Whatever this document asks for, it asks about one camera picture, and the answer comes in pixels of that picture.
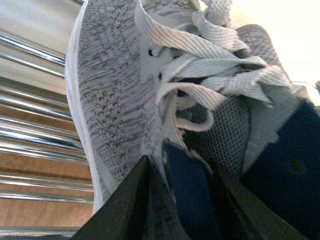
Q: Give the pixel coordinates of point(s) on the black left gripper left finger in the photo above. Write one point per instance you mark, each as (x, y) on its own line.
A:
(141, 208)

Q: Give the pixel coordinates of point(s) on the black metal shoe rack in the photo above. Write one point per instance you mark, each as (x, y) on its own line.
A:
(45, 182)

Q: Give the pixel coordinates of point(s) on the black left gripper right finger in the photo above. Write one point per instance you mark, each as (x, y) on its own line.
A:
(241, 215)

